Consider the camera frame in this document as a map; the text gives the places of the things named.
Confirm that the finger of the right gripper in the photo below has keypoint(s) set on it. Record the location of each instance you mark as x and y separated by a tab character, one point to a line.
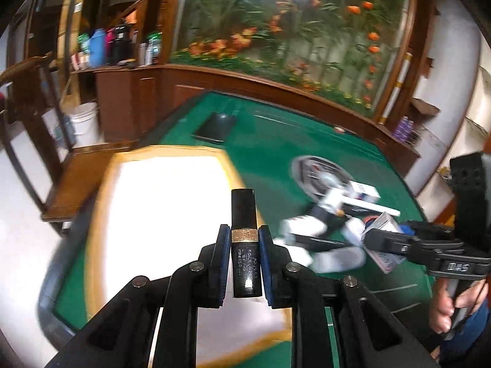
414	248

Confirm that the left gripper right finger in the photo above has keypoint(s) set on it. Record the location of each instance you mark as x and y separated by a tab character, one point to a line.
335	323

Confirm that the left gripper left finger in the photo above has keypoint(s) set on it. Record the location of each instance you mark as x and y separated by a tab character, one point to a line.
153	322

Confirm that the white pill bottle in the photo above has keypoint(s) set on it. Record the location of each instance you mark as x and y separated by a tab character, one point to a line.
338	260

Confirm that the black lipstick tube gold band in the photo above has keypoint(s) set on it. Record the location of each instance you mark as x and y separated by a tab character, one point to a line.
245	247

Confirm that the white marker pen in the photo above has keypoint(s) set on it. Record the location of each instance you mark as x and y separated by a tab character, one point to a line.
335	198

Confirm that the person's right hand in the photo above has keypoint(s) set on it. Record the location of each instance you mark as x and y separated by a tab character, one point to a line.
443	306

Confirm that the playing card box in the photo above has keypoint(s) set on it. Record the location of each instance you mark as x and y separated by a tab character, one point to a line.
385	242

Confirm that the wooden armchair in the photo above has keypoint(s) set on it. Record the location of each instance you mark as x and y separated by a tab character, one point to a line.
75	178

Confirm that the flower mural panel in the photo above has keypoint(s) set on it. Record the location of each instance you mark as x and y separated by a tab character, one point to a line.
341	50

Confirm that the white plastic bucket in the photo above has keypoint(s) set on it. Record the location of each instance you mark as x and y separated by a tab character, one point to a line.
85	123

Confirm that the black phone on table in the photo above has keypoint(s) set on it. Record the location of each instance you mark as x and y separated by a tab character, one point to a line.
216	128

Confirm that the black thermos flask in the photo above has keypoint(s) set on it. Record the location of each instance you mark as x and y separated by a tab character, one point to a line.
120	44

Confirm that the blue thermos jug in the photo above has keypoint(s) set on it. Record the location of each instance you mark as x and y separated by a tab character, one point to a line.
97	48

